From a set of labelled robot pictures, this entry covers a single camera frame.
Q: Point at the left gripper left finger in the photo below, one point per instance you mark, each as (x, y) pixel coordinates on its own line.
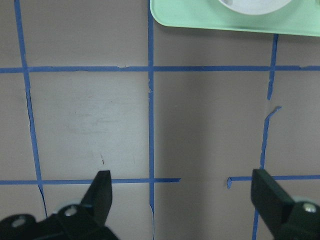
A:
(99, 196)

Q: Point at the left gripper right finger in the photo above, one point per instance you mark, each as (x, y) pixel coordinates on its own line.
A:
(271, 201)

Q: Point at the white round plate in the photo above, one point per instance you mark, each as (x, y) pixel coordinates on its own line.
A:
(254, 7)

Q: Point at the light green tray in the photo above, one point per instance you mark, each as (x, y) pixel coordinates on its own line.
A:
(298, 17)

